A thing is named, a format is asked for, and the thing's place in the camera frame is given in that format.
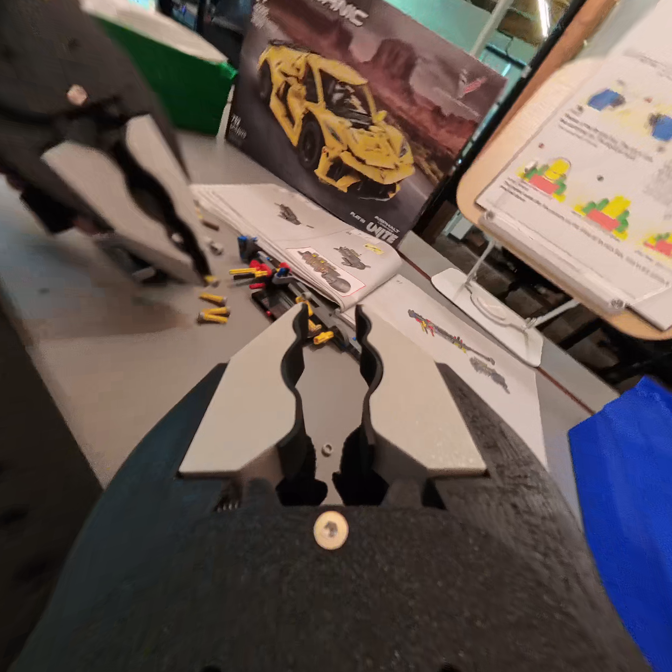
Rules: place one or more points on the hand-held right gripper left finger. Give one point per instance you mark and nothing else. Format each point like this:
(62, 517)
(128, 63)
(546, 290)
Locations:
(241, 420)

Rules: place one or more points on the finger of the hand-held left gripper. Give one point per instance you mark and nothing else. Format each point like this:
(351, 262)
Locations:
(99, 183)
(168, 173)

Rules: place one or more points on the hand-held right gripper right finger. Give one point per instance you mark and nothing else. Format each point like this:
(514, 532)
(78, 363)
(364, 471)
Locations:
(425, 420)

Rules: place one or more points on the single yellow lego pin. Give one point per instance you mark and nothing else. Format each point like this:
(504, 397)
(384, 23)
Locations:
(211, 281)
(212, 319)

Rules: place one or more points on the lego instruction booklet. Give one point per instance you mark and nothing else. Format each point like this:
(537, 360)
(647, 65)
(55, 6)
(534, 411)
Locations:
(252, 210)

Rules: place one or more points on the grey black lego chassis assembly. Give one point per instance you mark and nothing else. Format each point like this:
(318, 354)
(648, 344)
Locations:
(262, 273)

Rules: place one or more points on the black lego set box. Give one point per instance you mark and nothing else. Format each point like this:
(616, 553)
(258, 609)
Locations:
(367, 78)

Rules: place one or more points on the green storage bin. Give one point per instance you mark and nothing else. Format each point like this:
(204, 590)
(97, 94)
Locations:
(178, 89)

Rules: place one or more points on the white printed instruction sheet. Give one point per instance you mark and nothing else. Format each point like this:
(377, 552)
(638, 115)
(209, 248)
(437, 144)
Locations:
(603, 220)

